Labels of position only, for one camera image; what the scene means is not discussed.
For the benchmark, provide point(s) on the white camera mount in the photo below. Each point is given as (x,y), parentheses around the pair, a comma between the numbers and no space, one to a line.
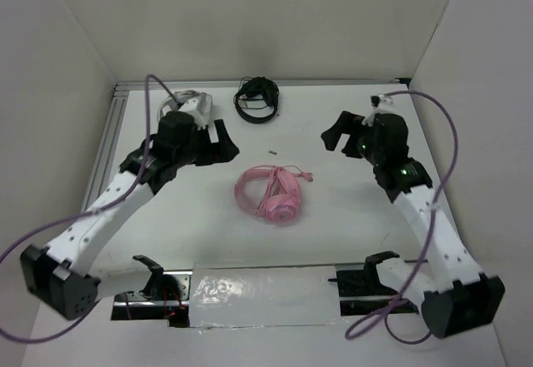
(198,105)
(381,104)

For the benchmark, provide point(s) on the back aluminium rail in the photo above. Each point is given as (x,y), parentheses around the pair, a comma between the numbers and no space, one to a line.
(135,86)

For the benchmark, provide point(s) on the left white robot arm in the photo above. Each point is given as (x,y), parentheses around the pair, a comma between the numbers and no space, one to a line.
(58,273)

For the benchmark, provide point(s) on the pink headphones with cable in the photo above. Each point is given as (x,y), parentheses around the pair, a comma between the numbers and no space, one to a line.
(281,201)

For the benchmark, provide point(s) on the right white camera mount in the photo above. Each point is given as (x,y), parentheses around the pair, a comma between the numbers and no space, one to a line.
(381,104)

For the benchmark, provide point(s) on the left aluminium rail frame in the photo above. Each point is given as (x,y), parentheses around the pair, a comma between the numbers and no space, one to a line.
(103,164)

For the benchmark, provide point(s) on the white grey headphones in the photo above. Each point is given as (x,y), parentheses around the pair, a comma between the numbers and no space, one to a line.
(170,104)

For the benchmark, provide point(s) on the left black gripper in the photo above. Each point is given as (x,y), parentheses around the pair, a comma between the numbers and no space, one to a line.
(223,151)

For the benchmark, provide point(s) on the black headphones with cable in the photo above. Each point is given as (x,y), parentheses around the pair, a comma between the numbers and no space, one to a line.
(255,94)

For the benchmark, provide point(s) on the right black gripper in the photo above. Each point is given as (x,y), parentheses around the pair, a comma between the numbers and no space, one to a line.
(344,125)

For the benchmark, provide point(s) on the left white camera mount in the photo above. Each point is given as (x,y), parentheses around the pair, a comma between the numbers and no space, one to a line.
(198,105)

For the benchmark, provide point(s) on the white taped cover sheet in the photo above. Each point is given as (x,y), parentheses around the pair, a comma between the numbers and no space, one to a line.
(269,297)

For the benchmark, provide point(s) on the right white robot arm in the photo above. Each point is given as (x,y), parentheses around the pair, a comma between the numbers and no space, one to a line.
(458,296)

